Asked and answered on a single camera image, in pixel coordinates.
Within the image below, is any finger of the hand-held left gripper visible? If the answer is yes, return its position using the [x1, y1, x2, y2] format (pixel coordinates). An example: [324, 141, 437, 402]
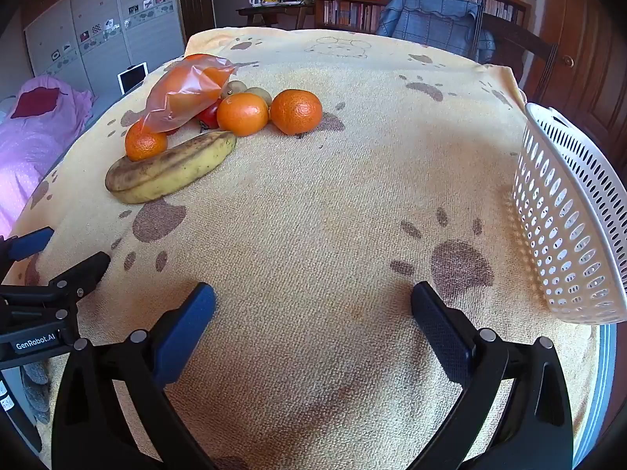
[0, 228, 54, 277]
[0, 251, 111, 307]

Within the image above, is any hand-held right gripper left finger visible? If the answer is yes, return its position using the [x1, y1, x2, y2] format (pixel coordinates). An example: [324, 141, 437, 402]
[51, 282, 217, 470]

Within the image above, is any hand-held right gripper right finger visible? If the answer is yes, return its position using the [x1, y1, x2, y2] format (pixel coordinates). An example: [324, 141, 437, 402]
[410, 281, 574, 470]

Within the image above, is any pink bed cover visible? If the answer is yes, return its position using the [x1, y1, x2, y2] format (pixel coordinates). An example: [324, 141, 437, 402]
[0, 76, 96, 240]

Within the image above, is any spotted yellow banana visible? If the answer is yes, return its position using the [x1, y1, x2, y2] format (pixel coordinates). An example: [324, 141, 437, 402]
[105, 130, 238, 205]

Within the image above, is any small orange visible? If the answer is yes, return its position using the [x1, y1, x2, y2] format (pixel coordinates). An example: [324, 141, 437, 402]
[125, 120, 169, 162]

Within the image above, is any red pillow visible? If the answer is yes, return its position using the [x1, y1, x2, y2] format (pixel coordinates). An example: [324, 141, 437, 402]
[11, 87, 60, 119]

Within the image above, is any yellow paw-print blanket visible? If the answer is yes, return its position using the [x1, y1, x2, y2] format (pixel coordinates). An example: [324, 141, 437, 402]
[10, 27, 608, 470]

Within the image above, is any white perforated plastic basket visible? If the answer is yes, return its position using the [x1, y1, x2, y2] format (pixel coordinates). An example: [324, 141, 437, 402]
[512, 103, 627, 325]

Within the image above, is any white tablet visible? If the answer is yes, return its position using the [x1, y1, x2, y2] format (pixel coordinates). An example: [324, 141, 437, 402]
[116, 62, 149, 94]

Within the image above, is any red tomato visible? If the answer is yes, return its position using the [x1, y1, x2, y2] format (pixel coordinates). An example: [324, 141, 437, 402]
[196, 99, 224, 131]

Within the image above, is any large orange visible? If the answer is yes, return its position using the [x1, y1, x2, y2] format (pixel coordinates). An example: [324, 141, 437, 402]
[216, 93, 270, 137]
[270, 89, 323, 136]

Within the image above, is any orange plastic bag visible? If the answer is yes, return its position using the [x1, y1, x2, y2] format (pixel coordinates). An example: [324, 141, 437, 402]
[140, 54, 239, 134]

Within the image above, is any grey wardrobe with stickers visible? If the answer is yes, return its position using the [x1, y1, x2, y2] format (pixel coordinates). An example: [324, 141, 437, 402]
[22, 0, 189, 108]

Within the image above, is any dark wooden chair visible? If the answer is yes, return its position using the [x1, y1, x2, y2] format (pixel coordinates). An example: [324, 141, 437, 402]
[482, 12, 559, 103]

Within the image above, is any dark wooden door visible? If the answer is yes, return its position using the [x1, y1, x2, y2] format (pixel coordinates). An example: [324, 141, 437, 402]
[176, 0, 216, 42]

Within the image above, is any brown wooden door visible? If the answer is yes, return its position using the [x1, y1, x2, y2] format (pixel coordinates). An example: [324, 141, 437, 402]
[534, 0, 627, 157]

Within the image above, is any wooden desk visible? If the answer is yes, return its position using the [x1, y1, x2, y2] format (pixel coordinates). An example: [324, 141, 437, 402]
[236, 2, 317, 30]

